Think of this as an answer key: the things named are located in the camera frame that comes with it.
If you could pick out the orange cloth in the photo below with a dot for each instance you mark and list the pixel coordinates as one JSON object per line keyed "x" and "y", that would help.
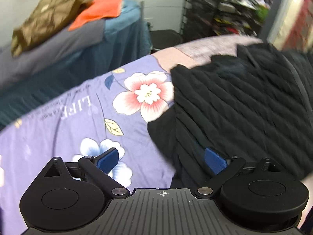
{"x": 100, "y": 9}

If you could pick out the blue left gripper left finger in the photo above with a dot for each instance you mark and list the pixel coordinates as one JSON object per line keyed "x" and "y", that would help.
{"x": 107, "y": 160}

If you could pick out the purple floral bed sheet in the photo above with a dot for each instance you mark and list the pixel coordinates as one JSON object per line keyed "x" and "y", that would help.
{"x": 111, "y": 110}

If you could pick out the black wire storage rack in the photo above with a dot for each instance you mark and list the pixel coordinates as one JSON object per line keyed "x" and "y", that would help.
{"x": 209, "y": 18}

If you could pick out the black quilted jacket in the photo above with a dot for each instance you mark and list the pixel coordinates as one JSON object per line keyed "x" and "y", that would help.
{"x": 257, "y": 104}

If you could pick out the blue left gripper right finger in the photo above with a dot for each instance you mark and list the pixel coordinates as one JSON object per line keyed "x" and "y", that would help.
{"x": 215, "y": 162}

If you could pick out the olive green jacket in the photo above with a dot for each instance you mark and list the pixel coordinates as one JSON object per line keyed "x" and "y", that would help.
{"x": 47, "y": 19}

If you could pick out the grey and teal bed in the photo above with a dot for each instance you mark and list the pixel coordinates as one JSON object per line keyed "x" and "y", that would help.
{"x": 69, "y": 58}

